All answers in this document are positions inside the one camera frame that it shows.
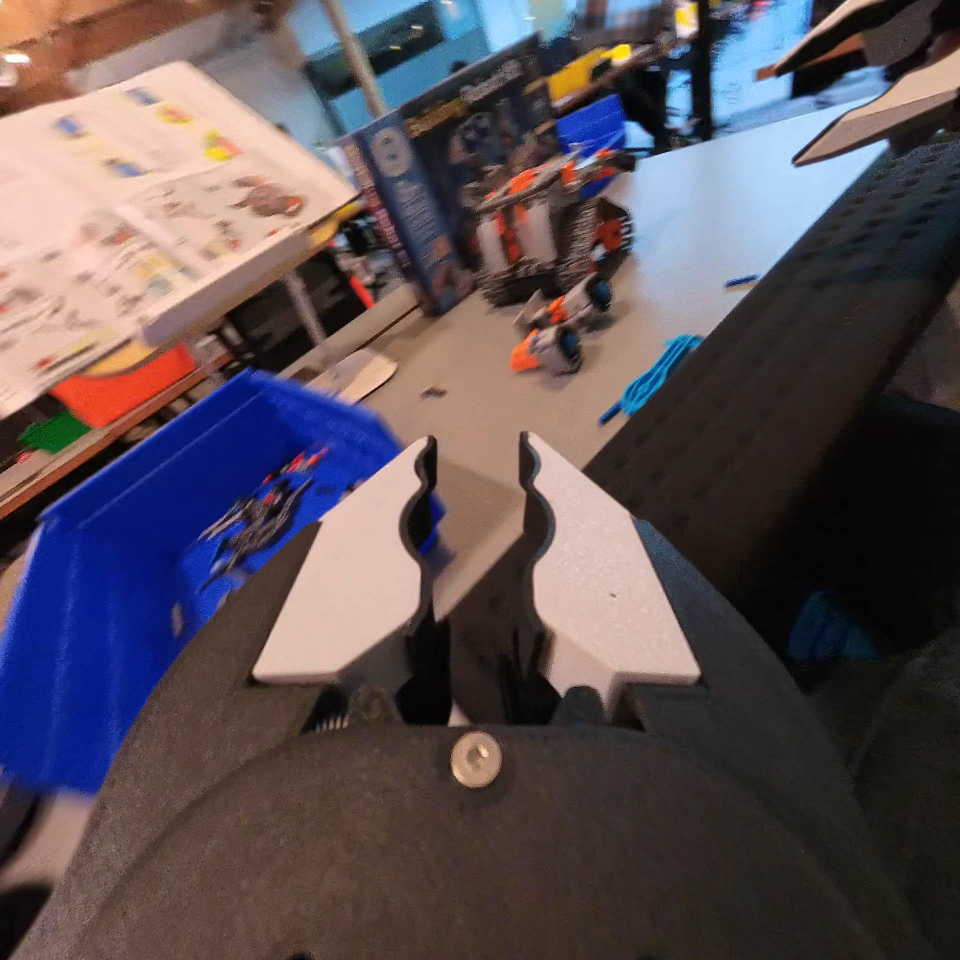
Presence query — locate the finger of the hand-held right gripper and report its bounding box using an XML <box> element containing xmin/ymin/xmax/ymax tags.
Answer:
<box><xmin>791</xmin><ymin>62</ymin><xmax>960</xmax><ymax>169</ymax></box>
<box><xmin>756</xmin><ymin>0</ymin><xmax>903</xmax><ymax>81</ymax></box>

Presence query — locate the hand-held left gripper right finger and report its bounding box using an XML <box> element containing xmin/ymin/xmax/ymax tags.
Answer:
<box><xmin>519</xmin><ymin>431</ymin><xmax>704</xmax><ymax>715</ymax></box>

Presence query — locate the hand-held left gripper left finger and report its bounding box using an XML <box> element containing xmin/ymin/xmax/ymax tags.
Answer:
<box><xmin>252</xmin><ymin>435</ymin><xmax>453</xmax><ymax>725</ymax></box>

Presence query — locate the pile of small toy parts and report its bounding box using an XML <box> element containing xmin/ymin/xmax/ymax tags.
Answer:
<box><xmin>198</xmin><ymin>442</ymin><xmax>331</xmax><ymax>586</ymax></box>

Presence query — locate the blue storage bin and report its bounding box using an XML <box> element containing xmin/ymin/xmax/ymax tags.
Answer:
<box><xmin>555</xmin><ymin>93</ymin><xmax>630</xmax><ymax>160</ymax></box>
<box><xmin>0</xmin><ymin>367</ymin><xmax>449</xmax><ymax>796</ymax></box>

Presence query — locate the grey wheel module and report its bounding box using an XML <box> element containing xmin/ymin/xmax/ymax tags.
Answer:
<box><xmin>510</xmin><ymin>272</ymin><xmax>615</xmax><ymax>376</ymax></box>

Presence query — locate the black pole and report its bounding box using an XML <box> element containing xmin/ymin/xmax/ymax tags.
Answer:
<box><xmin>686</xmin><ymin>0</ymin><xmax>717</xmax><ymax>140</ymax></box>

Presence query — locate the black perforated mat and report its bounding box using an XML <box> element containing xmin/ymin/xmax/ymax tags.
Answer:
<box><xmin>585</xmin><ymin>138</ymin><xmax>960</xmax><ymax>601</ymax></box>

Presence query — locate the yellow bin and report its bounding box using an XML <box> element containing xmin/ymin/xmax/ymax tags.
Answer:
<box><xmin>546</xmin><ymin>43</ymin><xmax>635</xmax><ymax>102</ymax></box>

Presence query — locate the light blue stand rod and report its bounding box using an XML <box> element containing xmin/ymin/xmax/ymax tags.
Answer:
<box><xmin>281</xmin><ymin>272</ymin><xmax>329</xmax><ymax>348</ymax></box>

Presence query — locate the orange plastic bin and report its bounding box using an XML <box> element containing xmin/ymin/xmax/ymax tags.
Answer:
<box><xmin>48</xmin><ymin>341</ymin><xmax>198</xmax><ymax>429</ymax></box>

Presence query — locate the grey orange tracked toy robot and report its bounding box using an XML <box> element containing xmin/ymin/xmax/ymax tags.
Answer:
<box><xmin>472</xmin><ymin>146</ymin><xmax>639</xmax><ymax>306</ymax></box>

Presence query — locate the green box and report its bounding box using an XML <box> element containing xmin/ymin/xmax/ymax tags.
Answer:
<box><xmin>16</xmin><ymin>411</ymin><xmax>93</xmax><ymax>455</ymax></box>

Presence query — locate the dark blue toy kit box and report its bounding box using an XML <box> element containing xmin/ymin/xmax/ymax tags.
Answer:
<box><xmin>341</xmin><ymin>56</ymin><xmax>546</xmax><ymax>316</ymax></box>

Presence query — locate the white instruction sheet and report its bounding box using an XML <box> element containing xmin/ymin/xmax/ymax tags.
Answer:
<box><xmin>0</xmin><ymin>60</ymin><xmax>363</xmax><ymax>421</ymax></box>

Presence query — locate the light blue toy frame piece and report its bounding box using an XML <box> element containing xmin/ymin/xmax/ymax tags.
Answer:
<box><xmin>598</xmin><ymin>333</ymin><xmax>706</xmax><ymax>426</ymax></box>

